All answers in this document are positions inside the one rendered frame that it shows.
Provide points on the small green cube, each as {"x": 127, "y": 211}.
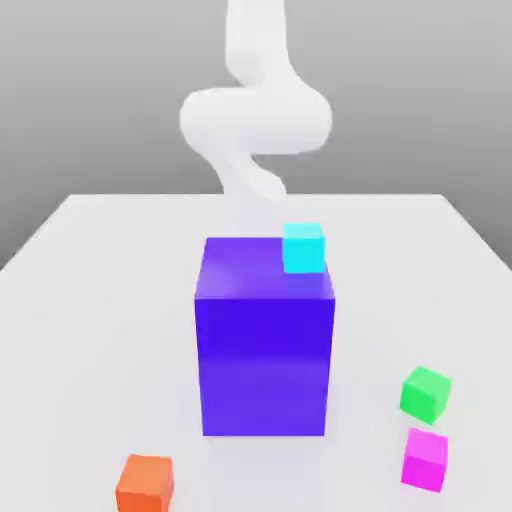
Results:
{"x": 424, "y": 395}

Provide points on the small magenta cube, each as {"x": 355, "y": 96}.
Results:
{"x": 424, "y": 460}

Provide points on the small cyan cube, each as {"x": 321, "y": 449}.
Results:
{"x": 303, "y": 250}

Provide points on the small orange cube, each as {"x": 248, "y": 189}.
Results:
{"x": 144, "y": 484}

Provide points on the large purple box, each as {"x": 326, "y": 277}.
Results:
{"x": 264, "y": 360}

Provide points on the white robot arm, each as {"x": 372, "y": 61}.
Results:
{"x": 256, "y": 120}

